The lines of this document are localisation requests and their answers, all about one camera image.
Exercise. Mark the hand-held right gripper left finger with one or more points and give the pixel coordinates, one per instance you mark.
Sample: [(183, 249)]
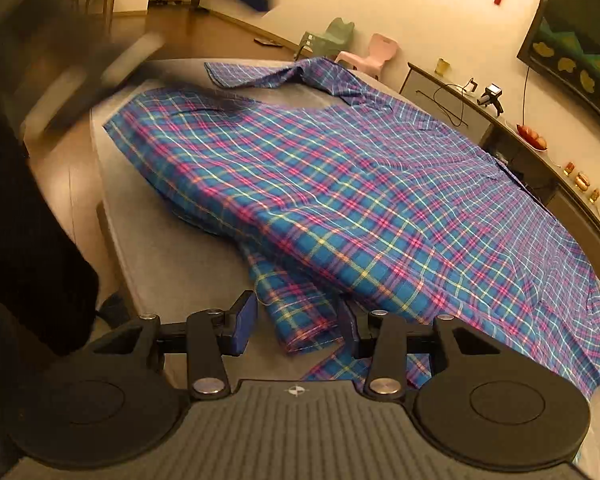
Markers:
[(245, 327)]

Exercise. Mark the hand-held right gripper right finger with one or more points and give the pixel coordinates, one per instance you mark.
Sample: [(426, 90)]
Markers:
[(346, 327)]

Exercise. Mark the blue plaid shirt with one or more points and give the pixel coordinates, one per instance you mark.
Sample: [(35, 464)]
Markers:
[(340, 200)]

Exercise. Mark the green plastic chair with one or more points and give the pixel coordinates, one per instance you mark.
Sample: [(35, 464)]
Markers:
[(330, 37)]

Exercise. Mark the pink plastic chair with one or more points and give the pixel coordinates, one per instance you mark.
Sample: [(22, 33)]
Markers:
[(372, 55)]

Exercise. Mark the yellow glass cup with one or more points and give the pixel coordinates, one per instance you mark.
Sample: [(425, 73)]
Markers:
[(442, 66)]

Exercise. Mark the long low cabinet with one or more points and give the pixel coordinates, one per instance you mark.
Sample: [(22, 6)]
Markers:
[(555, 170)]

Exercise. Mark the plate of fruit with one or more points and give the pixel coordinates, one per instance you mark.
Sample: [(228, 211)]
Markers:
[(532, 137)]

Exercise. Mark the small black device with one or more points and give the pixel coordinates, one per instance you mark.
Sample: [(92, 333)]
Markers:
[(491, 96)]

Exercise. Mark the small golden ornament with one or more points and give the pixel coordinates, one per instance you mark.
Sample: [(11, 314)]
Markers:
[(569, 168), (582, 180), (595, 195)]

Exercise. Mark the wall television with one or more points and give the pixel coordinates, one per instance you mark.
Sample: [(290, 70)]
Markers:
[(575, 45)]

